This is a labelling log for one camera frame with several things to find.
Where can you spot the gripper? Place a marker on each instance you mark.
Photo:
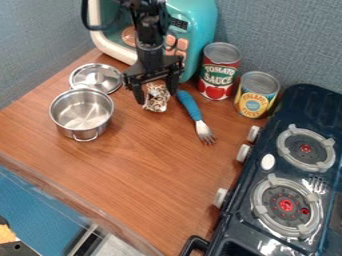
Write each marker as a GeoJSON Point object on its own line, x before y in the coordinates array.
{"type": "Point", "coordinates": [153, 63]}

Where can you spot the tiger plush toy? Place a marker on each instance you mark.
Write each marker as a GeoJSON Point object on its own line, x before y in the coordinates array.
{"type": "Point", "coordinates": [156, 97]}

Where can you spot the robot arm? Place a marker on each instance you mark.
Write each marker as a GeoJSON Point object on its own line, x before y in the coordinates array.
{"type": "Point", "coordinates": [148, 20]}

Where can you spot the toy microwave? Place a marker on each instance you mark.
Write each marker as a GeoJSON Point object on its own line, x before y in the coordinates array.
{"type": "Point", "coordinates": [187, 30]}

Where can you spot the toy stove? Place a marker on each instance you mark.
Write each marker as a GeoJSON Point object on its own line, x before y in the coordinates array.
{"type": "Point", "coordinates": [285, 180]}

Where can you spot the silver lid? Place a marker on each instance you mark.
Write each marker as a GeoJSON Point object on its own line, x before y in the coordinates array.
{"type": "Point", "coordinates": [95, 77]}

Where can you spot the red tomato sauce can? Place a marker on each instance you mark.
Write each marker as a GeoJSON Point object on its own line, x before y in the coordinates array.
{"type": "Point", "coordinates": [219, 71]}

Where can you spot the silver pot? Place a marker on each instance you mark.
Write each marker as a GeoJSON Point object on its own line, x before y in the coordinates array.
{"type": "Point", "coordinates": [82, 114]}

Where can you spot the yellow can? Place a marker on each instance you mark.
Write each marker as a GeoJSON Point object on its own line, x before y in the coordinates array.
{"type": "Point", "coordinates": [256, 95]}

